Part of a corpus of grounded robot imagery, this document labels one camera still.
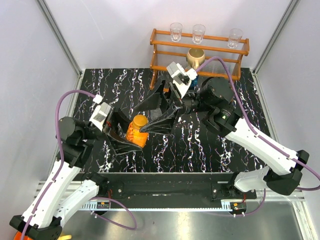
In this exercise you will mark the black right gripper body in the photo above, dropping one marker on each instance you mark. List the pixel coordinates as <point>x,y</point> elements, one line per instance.
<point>187,104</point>

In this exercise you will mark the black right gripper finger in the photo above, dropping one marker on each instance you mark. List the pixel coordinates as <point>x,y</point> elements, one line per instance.
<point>154,98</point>
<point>163,124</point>

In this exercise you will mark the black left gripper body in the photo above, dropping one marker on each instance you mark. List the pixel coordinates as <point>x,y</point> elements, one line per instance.
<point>110,123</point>

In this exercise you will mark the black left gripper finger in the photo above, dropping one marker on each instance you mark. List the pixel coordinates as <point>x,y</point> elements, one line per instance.
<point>122,146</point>
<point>121,118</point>

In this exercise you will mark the clear plastic bottle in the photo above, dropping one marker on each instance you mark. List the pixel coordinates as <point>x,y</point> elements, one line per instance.
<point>155,113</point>

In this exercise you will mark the orange juice bottle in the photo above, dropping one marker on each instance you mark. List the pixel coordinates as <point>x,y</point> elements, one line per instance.
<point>135,136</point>

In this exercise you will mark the orange bottle cap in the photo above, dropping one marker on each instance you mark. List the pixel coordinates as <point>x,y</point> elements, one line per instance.
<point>139,121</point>

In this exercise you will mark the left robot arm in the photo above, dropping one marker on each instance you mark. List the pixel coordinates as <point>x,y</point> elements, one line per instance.
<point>45,218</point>

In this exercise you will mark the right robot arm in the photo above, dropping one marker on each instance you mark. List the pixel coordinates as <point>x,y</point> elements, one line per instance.
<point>283,171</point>

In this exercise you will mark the blue ceramic mug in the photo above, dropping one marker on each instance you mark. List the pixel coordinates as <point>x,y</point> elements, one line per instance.
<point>194,82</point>

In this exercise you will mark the beige ceramic mug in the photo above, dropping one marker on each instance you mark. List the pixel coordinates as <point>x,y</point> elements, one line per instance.
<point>195,57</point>

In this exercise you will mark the orange wooden shelf rack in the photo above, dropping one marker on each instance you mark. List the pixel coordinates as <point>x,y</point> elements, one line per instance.
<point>165,52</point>

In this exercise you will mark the clear drinking glass middle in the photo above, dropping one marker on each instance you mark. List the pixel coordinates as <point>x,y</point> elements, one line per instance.
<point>198,32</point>

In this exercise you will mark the clear drinking glass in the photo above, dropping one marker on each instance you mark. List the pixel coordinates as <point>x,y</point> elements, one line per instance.
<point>234,37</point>
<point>198,32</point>
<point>176,29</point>

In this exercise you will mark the clear drinking glass left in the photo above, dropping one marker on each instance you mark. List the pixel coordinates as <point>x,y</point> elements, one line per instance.
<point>176,29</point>

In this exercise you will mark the clear drinking glass right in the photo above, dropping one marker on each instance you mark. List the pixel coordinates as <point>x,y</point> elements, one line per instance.
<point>234,37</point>

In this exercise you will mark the cream yellow mug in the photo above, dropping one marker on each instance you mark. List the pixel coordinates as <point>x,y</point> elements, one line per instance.
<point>65,237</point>

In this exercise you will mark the orange mug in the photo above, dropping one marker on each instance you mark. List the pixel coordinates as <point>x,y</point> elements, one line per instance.
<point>18,236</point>

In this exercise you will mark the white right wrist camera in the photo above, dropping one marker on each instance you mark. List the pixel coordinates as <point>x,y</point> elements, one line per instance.
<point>181,78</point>

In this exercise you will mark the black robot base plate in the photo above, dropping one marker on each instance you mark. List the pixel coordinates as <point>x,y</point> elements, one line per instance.
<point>166,191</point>

